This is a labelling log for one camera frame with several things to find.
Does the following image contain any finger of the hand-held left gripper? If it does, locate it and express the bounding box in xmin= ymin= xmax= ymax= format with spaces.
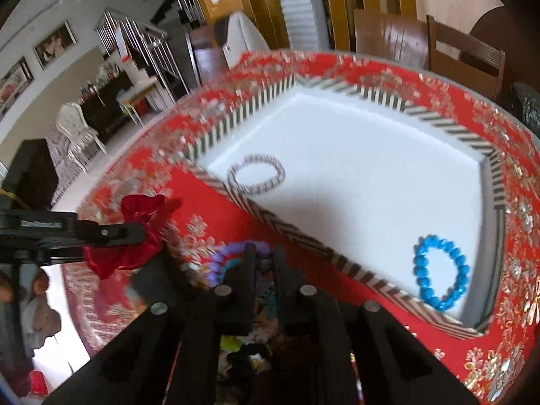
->
xmin=77 ymin=218 xmax=147 ymax=247

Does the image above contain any black plastic bag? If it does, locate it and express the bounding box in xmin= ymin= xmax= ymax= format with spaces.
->
xmin=508 ymin=82 xmax=540 ymax=140

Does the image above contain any grey upholstered chair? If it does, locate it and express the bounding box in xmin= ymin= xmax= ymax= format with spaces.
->
xmin=215 ymin=10 xmax=271 ymax=70

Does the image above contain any red velvet bow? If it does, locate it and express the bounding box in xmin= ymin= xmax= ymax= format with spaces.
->
xmin=82 ymin=194 xmax=183 ymax=280

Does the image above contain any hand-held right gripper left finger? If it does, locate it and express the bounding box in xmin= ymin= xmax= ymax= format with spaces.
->
xmin=42 ymin=242 xmax=259 ymax=405

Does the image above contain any small white table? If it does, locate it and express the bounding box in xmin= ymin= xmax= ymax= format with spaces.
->
xmin=117 ymin=78 xmax=161 ymax=127

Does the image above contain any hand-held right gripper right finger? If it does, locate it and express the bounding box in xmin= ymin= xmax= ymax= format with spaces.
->
xmin=273 ymin=246 xmax=482 ymax=405

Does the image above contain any person's left hand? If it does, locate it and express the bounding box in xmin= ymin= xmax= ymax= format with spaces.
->
xmin=19 ymin=268 xmax=63 ymax=357

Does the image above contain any white ribbed column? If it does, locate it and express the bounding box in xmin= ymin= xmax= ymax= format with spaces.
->
xmin=270 ymin=0 xmax=319 ymax=51

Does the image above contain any red floral sequin tablecloth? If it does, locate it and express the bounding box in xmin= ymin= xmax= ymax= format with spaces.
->
xmin=63 ymin=48 xmax=540 ymax=403

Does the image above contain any metal stair railing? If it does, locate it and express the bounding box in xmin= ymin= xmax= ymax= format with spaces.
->
xmin=95 ymin=10 xmax=190 ymax=112

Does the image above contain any purple bead bracelet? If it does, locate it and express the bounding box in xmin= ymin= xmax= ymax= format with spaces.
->
xmin=209 ymin=240 xmax=271 ymax=288

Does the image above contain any slatted wooden chair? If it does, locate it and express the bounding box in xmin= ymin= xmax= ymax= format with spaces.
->
xmin=426 ymin=15 xmax=507 ymax=102

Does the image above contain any blue bead bracelet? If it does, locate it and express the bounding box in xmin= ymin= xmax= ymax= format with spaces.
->
xmin=413 ymin=234 xmax=471 ymax=311

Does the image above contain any large framed wall picture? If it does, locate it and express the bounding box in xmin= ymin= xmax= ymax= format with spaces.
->
xmin=0 ymin=57 xmax=34 ymax=121

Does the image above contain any small framed wall picture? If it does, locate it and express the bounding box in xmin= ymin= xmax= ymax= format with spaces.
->
xmin=33 ymin=21 xmax=78 ymax=69

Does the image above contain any striped-rim white tray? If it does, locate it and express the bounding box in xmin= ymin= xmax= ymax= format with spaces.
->
xmin=183 ymin=74 xmax=507 ymax=340

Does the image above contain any white ornate chair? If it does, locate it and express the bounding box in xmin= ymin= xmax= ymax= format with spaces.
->
xmin=56 ymin=102 xmax=108 ymax=173

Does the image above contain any black low cabinet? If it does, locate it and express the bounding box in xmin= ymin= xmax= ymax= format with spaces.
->
xmin=80 ymin=72 xmax=136 ymax=144

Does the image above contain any round brown tabletop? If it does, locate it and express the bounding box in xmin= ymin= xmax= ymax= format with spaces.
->
xmin=468 ymin=6 xmax=517 ymax=77

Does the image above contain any solid-back wooden chair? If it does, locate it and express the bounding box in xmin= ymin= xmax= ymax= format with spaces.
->
xmin=353 ymin=8 xmax=431 ymax=70

